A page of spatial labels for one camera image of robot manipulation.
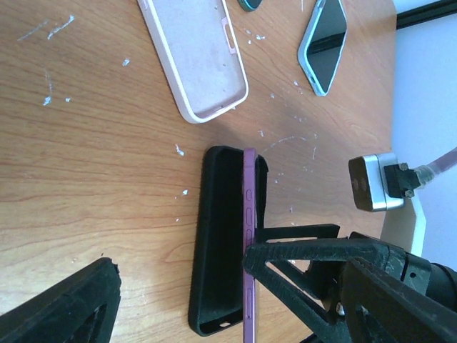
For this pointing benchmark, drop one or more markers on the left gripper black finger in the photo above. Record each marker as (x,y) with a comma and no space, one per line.
(80,308)

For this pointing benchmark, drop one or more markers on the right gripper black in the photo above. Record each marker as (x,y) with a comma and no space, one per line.
(355,289)

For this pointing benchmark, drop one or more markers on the black phone case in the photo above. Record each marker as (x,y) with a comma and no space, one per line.
(230,212)

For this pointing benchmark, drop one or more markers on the light blue phone case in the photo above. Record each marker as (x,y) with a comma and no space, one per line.
(301,54)

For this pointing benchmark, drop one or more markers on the pink phone case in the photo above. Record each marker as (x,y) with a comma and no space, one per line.
(199,54)

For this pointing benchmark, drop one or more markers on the black phone green edge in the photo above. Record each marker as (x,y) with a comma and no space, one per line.
(249,5)

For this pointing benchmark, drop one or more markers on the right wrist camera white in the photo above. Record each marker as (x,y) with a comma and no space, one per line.
(382,184)

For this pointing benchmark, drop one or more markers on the black aluminium frame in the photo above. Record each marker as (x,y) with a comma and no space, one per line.
(428,12)

